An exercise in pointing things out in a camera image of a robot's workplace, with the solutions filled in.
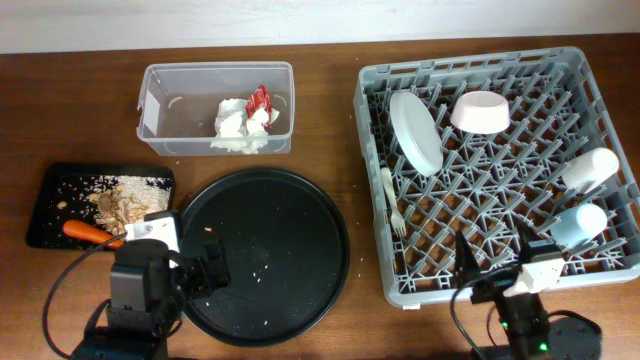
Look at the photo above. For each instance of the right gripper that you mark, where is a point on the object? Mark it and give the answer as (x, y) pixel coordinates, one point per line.
(494, 288)

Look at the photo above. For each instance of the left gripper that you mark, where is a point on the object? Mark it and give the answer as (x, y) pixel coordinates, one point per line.
(196, 266)

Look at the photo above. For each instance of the rice pile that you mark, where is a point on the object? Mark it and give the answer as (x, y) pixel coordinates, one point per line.
(145, 192)

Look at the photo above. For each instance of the light blue cup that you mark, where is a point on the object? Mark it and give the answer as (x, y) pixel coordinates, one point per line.
(578, 225)

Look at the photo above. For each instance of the orange carrot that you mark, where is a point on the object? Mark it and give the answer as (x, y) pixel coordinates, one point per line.
(83, 231)

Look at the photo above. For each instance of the white plastic fork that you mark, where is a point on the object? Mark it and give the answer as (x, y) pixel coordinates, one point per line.
(397, 220)

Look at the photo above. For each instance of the white cup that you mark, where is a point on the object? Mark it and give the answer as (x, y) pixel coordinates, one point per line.
(590, 170)

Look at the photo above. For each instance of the pink bowl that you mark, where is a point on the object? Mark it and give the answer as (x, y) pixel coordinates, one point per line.
(481, 112)

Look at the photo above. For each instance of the grey plate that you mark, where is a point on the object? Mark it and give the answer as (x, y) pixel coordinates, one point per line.
(416, 132)

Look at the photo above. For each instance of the white napkin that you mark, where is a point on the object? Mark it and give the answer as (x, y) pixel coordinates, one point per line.
(237, 130)

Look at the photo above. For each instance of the wrapper with red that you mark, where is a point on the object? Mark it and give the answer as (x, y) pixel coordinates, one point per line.
(260, 102)

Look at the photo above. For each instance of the food scraps pile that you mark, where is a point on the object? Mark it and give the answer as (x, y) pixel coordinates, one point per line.
(115, 210)

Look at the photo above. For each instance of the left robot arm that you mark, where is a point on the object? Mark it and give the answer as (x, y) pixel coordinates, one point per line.
(101, 341)

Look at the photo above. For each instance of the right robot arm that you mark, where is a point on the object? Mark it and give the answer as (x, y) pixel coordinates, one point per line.
(532, 332)

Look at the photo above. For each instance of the grey dishwasher rack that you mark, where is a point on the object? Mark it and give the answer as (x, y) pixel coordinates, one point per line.
(488, 183)

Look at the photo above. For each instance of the black rectangular tray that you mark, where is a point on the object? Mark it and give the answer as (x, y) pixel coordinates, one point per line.
(45, 228)

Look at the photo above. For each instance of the round black tray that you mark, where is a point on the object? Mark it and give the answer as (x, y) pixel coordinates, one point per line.
(287, 251)

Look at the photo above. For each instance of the clear plastic bin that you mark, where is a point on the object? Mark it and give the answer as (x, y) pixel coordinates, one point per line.
(179, 103)

